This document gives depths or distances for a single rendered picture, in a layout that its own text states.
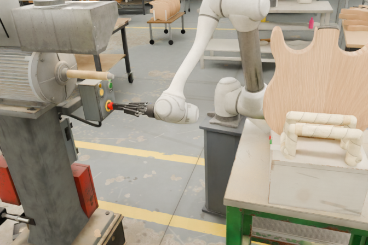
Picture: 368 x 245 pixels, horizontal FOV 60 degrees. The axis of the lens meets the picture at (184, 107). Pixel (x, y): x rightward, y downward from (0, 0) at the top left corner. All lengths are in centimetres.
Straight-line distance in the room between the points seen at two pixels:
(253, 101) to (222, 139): 35
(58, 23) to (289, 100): 79
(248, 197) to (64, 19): 82
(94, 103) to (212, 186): 102
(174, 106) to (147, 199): 133
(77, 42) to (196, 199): 169
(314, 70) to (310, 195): 39
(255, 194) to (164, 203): 142
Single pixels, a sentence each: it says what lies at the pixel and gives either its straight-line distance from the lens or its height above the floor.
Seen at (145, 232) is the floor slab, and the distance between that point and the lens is 230.
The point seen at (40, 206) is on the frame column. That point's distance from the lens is 179.
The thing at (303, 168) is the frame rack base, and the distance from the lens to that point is 101.
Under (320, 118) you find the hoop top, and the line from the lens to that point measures 104.
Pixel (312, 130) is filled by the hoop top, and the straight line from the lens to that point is 96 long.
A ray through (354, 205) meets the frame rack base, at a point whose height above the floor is 97.
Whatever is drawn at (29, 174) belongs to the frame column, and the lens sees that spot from 168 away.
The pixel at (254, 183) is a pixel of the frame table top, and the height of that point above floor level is 93.
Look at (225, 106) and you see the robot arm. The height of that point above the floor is 84.
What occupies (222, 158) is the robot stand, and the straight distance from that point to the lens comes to 205.
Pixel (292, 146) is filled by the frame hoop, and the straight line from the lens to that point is 98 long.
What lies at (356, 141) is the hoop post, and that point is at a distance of 99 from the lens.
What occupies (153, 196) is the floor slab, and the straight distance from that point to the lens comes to 254.
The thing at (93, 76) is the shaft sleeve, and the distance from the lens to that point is 129.
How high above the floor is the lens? 167
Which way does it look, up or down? 26 degrees down
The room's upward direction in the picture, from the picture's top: 3 degrees counter-clockwise
